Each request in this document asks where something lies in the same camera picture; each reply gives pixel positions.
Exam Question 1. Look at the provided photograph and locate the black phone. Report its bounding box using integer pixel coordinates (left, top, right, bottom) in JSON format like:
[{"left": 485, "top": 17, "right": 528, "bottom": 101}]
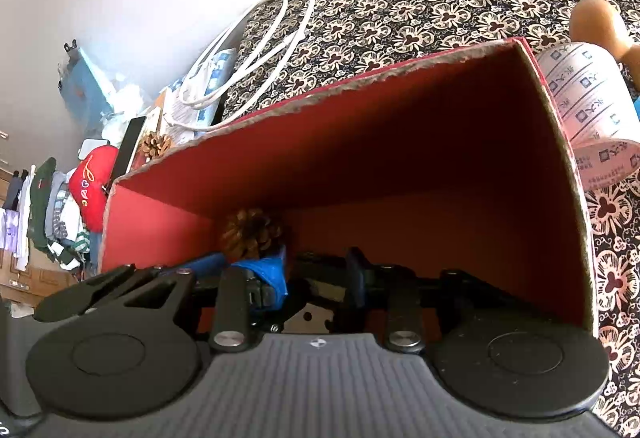
[{"left": 112, "top": 116, "right": 147, "bottom": 181}]

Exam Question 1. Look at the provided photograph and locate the red heart pillow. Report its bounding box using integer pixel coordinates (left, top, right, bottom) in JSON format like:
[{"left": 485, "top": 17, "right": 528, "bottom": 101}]
[{"left": 67, "top": 145, "right": 121, "bottom": 234}]

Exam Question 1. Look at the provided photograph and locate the white coiled cable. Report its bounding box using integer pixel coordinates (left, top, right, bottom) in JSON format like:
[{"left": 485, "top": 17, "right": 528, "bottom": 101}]
[{"left": 172, "top": 0, "right": 317, "bottom": 130}]

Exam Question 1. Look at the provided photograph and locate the red brocade box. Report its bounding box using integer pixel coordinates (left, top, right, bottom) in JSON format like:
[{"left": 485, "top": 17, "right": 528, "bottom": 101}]
[{"left": 97, "top": 38, "right": 598, "bottom": 344}]

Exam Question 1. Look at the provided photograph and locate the blue white packet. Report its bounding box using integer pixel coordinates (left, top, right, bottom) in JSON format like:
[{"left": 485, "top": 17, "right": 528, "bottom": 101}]
[{"left": 165, "top": 48, "right": 238, "bottom": 129}]

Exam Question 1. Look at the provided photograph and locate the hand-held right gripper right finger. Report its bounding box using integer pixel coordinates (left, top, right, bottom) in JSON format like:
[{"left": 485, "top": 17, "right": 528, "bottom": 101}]
[{"left": 346, "top": 247, "right": 506, "bottom": 355}]

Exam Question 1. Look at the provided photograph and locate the light blue box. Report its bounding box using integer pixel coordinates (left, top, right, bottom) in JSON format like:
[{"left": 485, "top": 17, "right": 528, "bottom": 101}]
[{"left": 57, "top": 40, "right": 121, "bottom": 139}]

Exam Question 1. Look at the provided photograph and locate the roll of printed labels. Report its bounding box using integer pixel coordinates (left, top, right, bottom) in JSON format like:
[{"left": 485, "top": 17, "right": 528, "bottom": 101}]
[{"left": 537, "top": 42, "right": 640, "bottom": 193}]

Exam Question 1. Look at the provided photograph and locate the row of hanging clothes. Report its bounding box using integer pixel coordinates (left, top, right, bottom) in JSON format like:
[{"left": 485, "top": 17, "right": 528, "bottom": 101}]
[{"left": 0, "top": 158, "right": 96, "bottom": 274}]

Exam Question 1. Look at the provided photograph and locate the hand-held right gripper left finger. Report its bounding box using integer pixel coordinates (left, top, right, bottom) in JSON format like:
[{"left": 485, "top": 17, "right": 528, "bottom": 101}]
[{"left": 34, "top": 255, "right": 290, "bottom": 353}]

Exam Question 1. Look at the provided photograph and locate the brown pine cone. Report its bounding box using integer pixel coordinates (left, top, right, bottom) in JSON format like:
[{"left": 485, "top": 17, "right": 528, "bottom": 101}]
[
  {"left": 139, "top": 132, "right": 173, "bottom": 164},
  {"left": 220, "top": 209, "right": 287, "bottom": 269}
]

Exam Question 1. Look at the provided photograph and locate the brown wooden gourd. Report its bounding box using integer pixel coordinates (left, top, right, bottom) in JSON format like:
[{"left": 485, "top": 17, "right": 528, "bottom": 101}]
[{"left": 570, "top": 0, "right": 640, "bottom": 64}]

